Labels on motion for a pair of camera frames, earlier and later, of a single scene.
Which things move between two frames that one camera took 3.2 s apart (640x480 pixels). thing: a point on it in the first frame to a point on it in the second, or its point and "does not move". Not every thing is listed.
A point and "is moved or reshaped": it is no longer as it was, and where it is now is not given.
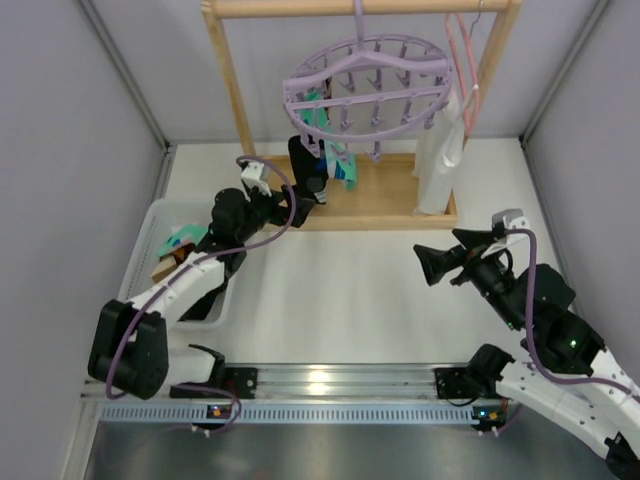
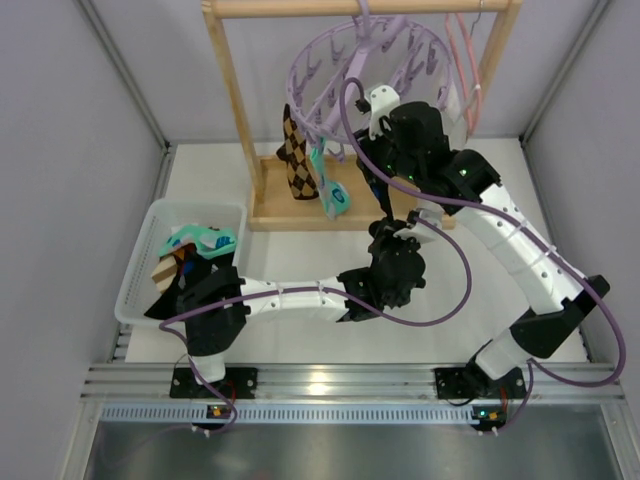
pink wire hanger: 468,125 does not move
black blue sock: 310,171 to 379,188
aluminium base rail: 327,384 does not move
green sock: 343,161 to 334,197
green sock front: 181,235 does not move
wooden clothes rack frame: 383,199 does not move
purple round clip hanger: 365,87 is moved or reshaped
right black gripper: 466,257 to 373,167
